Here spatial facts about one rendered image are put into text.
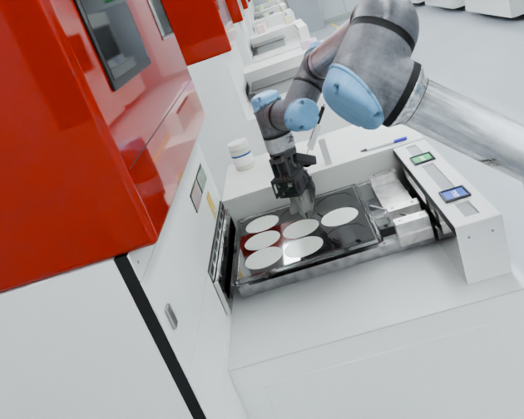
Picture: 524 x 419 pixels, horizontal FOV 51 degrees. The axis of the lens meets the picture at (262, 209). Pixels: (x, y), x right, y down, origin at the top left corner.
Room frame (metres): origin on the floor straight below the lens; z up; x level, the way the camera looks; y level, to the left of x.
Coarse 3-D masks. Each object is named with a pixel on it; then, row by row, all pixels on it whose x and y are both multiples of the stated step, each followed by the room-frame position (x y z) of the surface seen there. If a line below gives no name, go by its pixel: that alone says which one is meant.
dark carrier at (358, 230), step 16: (336, 192) 1.48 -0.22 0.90; (352, 192) 1.44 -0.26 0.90; (288, 208) 1.50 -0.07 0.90; (320, 208) 1.42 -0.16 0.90; (336, 208) 1.38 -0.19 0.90; (288, 224) 1.38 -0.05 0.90; (320, 224) 1.31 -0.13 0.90; (352, 224) 1.25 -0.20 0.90; (368, 224) 1.21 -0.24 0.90; (240, 240) 1.39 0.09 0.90; (288, 240) 1.29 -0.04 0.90; (336, 240) 1.20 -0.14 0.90; (352, 240) 1.17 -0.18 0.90; (240, 256) 1.30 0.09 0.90; (304, 256) 1.17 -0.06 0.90; (240, 272) 1.21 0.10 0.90; (256, 272) 1.18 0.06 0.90
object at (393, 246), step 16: (432, 240) 1.16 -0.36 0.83; (336, 256) 1.21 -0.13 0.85; (352, 256) 1.19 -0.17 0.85; (368, 256) 1.19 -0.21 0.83; (288, 272) 1.22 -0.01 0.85; (304, 272) 1.21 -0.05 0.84; (320, 272) 1.20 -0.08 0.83; (240, 288) 1.23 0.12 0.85; (256, 288) 1.22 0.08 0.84; (272, 288) 1.22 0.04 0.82
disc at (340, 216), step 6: (336, 210) 1.36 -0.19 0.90; (342, 210) 1.35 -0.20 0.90; (348, 210) 1.34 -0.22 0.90; (354, 210) 1.32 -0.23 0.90; (324, 216) 1.35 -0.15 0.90; (330, 216) 1.34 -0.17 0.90; (336, 216) 1.33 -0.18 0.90; (342, 216) 1.31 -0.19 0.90; (348, 216) 1.30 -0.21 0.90; (354, 216) 1.29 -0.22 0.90; (324, 222) 1.32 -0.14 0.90; (330, 222) 1.30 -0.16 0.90; (336, 222) 1.29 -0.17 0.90; (342, 222) 1.28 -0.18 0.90
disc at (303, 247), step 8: (296, 240) 1.27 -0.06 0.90; (304, 240) 1.26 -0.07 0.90; (312, 240) 1.24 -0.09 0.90; (320, 240) 1.23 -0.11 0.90; (288, 248) 1.25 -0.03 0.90; (296, 248) 1.23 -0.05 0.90; (304, 248) 1.22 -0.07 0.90; (312, 248) 1.20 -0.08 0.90; (288, 256) 1.21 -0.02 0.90; (296, 256) 1.19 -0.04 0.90
